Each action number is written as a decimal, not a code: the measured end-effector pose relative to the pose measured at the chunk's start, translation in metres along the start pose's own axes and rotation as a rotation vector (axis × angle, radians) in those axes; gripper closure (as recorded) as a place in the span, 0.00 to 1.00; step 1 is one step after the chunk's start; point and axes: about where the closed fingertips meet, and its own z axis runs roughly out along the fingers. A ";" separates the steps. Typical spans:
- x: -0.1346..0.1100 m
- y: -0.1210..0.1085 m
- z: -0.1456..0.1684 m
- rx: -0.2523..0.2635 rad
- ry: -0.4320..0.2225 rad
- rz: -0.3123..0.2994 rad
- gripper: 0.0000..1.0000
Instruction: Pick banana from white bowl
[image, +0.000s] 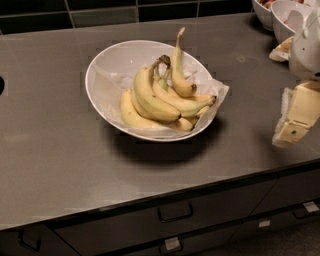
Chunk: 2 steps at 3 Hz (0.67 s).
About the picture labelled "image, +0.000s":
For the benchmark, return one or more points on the upright yellow banana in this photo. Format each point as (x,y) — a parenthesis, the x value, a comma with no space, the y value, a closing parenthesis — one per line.
(182,86)

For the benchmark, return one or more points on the bottom right yellow banana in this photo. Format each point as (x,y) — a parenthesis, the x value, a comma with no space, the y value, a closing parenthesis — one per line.
(182,124)

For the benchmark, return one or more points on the black middle drawer handle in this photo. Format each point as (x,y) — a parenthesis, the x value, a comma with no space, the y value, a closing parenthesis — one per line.
(174,212)

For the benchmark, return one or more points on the white bowl back right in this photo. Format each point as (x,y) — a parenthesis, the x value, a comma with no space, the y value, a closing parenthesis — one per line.
(289,15)

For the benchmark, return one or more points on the large white bowl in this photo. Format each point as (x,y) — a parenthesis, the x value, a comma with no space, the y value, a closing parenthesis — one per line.
(119,57)

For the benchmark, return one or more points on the long right-pointing yellow banana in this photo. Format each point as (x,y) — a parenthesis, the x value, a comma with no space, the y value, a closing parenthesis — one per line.
(186,107)

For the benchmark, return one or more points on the left drawer front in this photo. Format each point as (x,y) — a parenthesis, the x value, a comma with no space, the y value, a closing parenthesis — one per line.
(52,244)

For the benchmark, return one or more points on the drawer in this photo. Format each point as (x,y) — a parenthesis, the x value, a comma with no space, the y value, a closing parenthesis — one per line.
(125,228)
(291,189)
(52,244)

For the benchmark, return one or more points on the middle drawer front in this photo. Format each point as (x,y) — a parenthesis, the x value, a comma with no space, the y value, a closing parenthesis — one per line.
(125,228)

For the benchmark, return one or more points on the lower right drawer label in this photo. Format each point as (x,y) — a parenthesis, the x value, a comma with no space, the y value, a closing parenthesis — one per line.
(264,224)

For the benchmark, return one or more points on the lower drawer handle with label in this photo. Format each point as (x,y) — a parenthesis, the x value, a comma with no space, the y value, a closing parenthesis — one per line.
(170,245)

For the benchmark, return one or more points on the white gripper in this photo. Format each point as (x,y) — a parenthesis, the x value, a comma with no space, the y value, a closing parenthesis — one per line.
(306,53)

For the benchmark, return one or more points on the right drawer front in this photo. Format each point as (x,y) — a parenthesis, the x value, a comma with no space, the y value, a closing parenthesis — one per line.
(291,189)

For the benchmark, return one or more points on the black drawer handle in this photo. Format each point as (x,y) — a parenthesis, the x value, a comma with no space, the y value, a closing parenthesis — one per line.
(30,239)
(174,212)

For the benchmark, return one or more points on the left bottom yellow banana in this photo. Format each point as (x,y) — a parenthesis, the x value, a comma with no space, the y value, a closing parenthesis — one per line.
(131,117)

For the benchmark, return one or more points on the white paper bowl liner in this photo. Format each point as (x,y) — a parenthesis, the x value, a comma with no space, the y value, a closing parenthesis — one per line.
(105,88)

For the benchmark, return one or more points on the black left drawer handle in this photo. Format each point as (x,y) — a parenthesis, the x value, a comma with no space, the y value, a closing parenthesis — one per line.
(30,239)

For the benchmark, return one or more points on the white bowl far back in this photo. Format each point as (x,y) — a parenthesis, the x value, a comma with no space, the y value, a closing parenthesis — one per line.
(262,9)

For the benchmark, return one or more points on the right drawer handle with label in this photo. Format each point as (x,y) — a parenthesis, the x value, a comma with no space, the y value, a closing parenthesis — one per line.
(307,210)

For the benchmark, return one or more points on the drawer handle with label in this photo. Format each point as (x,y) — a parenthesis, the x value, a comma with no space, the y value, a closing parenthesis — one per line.
(170,245)
(307,210)

